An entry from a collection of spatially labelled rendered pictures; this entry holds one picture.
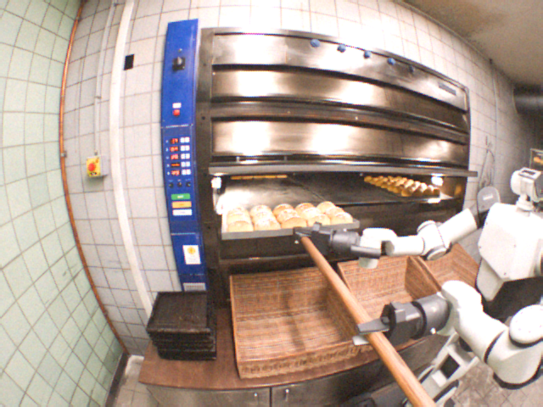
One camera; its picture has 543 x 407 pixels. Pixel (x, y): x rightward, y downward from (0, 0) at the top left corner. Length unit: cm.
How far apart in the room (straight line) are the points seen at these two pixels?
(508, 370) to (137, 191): 135
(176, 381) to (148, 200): 86
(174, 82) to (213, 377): 131
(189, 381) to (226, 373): 17
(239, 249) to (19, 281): 115
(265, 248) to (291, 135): 57
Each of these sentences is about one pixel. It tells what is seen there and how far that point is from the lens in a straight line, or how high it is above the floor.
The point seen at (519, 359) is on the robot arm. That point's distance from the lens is 41.
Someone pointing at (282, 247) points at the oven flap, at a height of 98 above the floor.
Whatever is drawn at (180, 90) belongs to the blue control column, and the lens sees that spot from 106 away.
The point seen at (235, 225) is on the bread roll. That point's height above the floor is 122.
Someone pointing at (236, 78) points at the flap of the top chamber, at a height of 182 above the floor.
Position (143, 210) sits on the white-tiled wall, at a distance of 118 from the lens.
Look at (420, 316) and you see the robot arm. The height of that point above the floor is 121.
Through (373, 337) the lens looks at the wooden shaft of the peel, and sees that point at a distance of 44.
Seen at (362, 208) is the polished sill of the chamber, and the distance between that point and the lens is 128.
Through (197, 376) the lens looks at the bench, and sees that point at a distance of 111.
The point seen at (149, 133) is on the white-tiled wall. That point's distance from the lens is 111.
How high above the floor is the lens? 152
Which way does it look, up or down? 16 degrees down
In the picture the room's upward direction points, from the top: straight up
